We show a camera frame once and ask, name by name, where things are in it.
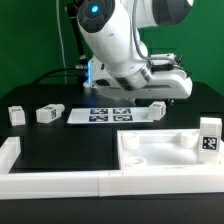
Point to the white U-shaped fence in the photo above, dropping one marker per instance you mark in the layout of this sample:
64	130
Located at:
203	178

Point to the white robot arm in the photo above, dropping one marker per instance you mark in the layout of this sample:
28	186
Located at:
121	66

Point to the white AprilTag sheet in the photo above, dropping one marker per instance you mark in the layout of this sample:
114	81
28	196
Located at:
108	115

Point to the white square tabletop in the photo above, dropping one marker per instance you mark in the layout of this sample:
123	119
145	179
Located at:
162	148

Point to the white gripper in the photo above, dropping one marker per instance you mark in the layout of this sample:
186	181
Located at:
145	84

